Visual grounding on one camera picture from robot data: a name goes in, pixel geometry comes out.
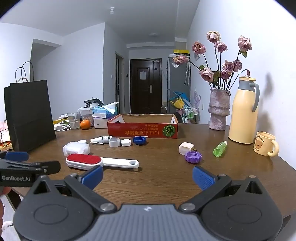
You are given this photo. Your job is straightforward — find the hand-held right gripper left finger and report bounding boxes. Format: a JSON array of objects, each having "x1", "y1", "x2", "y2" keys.
[{"x1": 27, "y1": 165, "x2": 117, "y2": 214}]

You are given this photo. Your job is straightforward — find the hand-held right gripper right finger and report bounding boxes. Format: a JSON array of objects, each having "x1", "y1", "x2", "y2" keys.
[{"x1": 179, "y1": 165, "x2": 266, "y2": 214}]

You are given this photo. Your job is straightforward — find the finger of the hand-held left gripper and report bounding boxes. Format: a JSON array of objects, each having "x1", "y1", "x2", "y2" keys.
[
  {"x1": 0, "y1": 160, "x2": 61, "y2": 176},
  {"x1": 0, "y1": 151, "x2": 29, "y2": 162}
]

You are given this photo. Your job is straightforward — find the red and white lint brush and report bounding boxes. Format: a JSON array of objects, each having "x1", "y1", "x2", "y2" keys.
[{"x1": 66, "y1": 153, "x2": 140, "y2": 171}]

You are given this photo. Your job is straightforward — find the purple notched lid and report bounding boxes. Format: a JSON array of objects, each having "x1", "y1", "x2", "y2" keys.
[{"x1": 185, "y1": 150, "x2": 202, "y2": 164}]

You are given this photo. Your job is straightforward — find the white plastic case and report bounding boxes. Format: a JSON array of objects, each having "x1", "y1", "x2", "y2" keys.
[{"x1": 63, "y1": 141, "x2": 90, "y2": 157}]

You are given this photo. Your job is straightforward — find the small cream box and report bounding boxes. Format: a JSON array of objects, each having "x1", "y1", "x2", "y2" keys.
[{"x1": 178, "y1": 142, "x2": 195, "y2": 156}]

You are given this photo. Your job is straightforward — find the white spray bottle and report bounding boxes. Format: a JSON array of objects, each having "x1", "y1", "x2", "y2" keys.
[{"x1": 90, "y1": 135, "x2": 113, "y2": 145}]

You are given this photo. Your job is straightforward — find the white cylindrical cap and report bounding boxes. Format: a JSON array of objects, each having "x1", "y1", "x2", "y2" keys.
[{"x1": 108, "y1": 137, "x2": 121, "y2": 148}]

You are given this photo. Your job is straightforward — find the red cardboard box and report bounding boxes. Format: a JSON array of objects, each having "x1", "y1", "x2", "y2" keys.
[{"x1": 107, "y1": 113, "x2": 179, "y2": 139}]

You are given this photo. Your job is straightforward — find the snack packets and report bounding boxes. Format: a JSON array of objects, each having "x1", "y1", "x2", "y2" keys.
[{"x1": 0, "y1": 120, "x2": 12, "y2": 149}]

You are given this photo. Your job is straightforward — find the green spray bottle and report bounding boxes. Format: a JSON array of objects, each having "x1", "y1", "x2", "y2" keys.
[{"x1": 213, "y1": 140, "x2": 228, "y2": 158}]

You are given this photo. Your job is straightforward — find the black paper bag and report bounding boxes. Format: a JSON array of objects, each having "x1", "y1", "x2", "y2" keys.
[{"x1": 4, "y1": 61, "x2": 57, "y2": 152}]

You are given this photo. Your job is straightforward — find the clear drinking glass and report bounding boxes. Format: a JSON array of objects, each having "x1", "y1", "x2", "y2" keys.
[{"x1": 67, "y1": 112, "x2": 81, "y2": 130}]

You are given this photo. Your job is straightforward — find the white flat box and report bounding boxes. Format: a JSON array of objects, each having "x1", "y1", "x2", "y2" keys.
[{"x1": 93, "y1": 117, "x2": 114, "y2": 129}]

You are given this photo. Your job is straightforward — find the clear plastic container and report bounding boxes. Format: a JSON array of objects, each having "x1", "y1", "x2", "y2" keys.
[{"x1": 80, "y1": 107, "x2": 95, "y2": 127}]

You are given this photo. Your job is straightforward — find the white trolley with bottles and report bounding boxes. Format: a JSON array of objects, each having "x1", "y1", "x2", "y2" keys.
[{"x1": 182, "y1": 105, "x2": 200, "y2": 124}]

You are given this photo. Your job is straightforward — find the blue tissue pack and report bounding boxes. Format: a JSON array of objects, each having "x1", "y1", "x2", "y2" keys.
[{"x1": 92, "y1": 102, "x2": 120, "y2": 118}]

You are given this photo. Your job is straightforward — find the yellow bear mug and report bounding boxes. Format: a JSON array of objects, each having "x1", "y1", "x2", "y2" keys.
[{"x1": 253, "y1": 131, "x2": 280, "y2": 157}]

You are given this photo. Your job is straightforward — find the pink textured vase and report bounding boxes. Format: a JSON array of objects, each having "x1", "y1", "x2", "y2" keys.
[{"x1": 208, "y1": 88, "x2": 231, "y2": 131}]

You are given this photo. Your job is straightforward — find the yellow thermos jug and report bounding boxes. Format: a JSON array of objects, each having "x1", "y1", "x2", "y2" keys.
[{"x1": 228, "y1": 76, "x2": 260, "y2": 145}]

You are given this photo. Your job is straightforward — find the black gadget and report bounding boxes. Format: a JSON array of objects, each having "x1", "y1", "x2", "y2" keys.
[{"x1": 84, "y1": 98, "x2": 103, "y2": 108}]

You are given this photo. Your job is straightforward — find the blue and yellow bags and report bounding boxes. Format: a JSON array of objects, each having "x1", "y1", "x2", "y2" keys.
[{"x1": 170, "y1": 91, "x2": 191, "y2": 109}]

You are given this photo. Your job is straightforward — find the dark wooden door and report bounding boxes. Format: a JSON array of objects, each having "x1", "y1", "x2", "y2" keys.
[{"x1": 130, "y1": 58, "x2": 162, "y2": 114}]

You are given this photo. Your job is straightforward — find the grey refrigerator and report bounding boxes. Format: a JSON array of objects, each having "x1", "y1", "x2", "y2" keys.
[{"x1": 168, "y1": 54, "x2": 191, "y2": 109}]

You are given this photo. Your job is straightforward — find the dried pink roses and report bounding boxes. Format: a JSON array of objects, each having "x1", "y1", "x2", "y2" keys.
[{"x1": 172, "y1": 31, "x2": 253, "y2": 91}]

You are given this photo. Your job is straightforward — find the folded hanging umbrella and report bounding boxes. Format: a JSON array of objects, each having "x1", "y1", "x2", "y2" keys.
[{"x1": 184, "y1": 63, "x2": 191, "y2": 86}]

